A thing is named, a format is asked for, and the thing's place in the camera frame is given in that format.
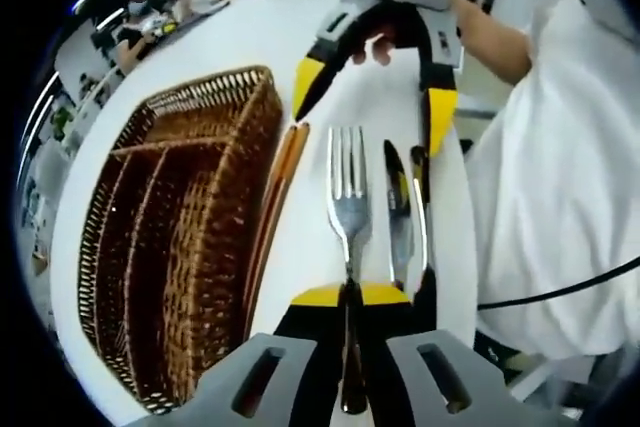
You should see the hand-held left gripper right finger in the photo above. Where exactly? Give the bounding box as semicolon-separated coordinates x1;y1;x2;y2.
355;266;576;427

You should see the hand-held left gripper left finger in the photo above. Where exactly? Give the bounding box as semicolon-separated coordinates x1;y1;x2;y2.
149;283;351;427

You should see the stainless steel knife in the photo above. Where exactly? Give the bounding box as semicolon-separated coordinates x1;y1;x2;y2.
382;139;417;293
409;144;434;298

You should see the stainless steel fork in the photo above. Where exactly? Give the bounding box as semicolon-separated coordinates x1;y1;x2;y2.
326;125;375;416

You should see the brown wicker storage tray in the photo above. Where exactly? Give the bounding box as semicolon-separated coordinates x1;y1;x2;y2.
77;64;286;416

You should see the person's right hand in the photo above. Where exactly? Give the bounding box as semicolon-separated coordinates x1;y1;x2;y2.
349;31;397;67

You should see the brown wooden chopstick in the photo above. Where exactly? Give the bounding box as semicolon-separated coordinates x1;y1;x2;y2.
252;121;312;343

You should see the operator in white shirt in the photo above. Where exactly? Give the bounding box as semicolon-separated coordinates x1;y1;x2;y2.
464;0;640;363

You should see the black device cable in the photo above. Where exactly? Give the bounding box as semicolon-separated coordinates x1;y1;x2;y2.
477;256;640;311

